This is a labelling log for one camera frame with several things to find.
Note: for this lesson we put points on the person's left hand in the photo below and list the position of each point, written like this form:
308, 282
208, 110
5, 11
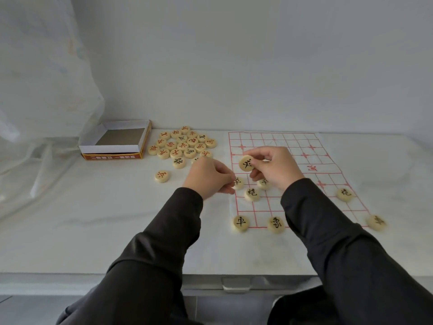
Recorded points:
208, 179

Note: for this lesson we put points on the white cardboard box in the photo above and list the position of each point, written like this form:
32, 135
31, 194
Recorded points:
111, 149

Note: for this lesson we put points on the grey desk drawer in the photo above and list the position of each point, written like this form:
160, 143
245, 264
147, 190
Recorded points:
203, 282

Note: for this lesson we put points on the red grid xiangqi board sheet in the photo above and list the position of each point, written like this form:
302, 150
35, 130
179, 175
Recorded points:
297, 138

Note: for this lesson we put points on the round black-marked chess piece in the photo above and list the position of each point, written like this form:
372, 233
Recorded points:
241, 223
246, 163
345, 194
238, 182
263, 183
252, 194
376, 222
276, 225

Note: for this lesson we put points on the person's white perforated shoe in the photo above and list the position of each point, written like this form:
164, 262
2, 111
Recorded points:
278, 301

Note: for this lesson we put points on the person's left forearm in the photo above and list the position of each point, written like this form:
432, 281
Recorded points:
145, 260

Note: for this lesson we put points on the person's right forearm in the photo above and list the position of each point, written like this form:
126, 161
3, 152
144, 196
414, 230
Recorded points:
355, 260

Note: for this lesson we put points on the pile of wooden xiangqi pieces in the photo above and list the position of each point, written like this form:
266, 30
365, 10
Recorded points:
182, 143

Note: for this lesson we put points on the person's right hand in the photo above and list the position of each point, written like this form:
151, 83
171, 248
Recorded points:
280, 169

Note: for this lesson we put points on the sheer white curtain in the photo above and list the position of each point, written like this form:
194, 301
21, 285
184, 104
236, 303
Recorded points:
40, 98

